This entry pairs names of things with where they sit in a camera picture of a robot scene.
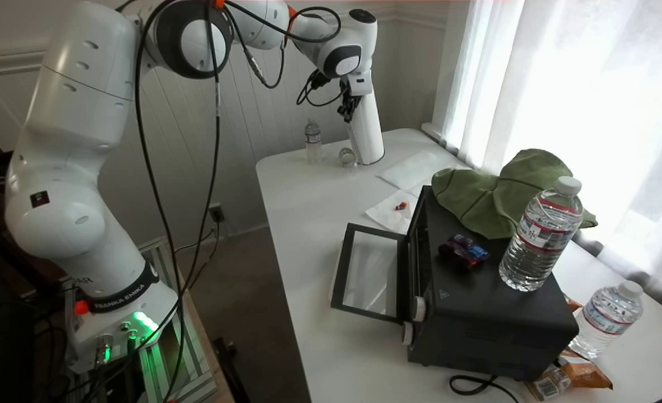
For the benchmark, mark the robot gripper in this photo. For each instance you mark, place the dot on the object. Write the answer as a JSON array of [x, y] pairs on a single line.
[[358, 83]]

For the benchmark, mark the white paper roll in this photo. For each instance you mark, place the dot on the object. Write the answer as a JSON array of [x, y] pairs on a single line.
[[367, 134]]

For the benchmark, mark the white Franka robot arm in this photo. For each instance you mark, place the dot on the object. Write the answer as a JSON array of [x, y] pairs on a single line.
[[64, 149]]

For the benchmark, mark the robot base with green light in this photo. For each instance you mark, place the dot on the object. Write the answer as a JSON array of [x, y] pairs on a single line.
[[175, 349]]

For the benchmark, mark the small clear glass jar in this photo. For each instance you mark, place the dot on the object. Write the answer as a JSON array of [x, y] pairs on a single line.
[[348, 158]]

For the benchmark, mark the large white paper sheet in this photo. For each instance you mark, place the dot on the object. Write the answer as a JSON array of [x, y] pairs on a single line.
[[422, 169]]

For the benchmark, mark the tiny red object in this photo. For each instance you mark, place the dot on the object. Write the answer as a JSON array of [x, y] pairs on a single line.
[[401, 204]]

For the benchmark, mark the small white paper sheet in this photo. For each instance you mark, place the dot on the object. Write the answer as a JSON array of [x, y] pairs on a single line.
[[387, 213]]

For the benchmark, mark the large green leaf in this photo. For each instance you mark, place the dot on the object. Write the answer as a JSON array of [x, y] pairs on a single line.
[[480, 194]]

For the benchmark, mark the small blue toy car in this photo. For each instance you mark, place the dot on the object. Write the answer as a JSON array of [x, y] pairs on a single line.
[[464, 251]]

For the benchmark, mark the large clear water bottle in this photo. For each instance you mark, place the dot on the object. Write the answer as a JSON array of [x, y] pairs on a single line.
[[536, 237]]

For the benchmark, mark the white window curtain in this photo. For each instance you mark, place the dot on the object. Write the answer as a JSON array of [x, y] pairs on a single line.
[[585, 91]]

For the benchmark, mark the black toaster oven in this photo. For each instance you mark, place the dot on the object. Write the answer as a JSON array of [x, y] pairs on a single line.
[[480, 314]]

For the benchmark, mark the black object on floor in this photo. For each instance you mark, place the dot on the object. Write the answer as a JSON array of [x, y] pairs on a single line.
[[231, 371]]

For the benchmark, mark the small clear water bottle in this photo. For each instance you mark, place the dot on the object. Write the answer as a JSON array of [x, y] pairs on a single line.
[[612, 308]]

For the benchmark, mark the small white packet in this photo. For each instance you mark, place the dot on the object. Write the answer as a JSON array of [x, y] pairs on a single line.
[[582, 348]]

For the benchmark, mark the printed snack packet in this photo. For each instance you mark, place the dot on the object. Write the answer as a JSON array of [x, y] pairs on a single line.
[[551, 383]]

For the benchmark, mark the orange snack packet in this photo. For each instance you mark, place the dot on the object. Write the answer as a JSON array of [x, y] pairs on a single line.
[[589, 374]]

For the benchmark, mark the dark cabinet beside robot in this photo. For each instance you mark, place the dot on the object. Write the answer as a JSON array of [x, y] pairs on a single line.
[[4, 336]]

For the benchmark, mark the wall power outlet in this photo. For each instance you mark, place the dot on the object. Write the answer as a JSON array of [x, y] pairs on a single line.
[[216, 213]]

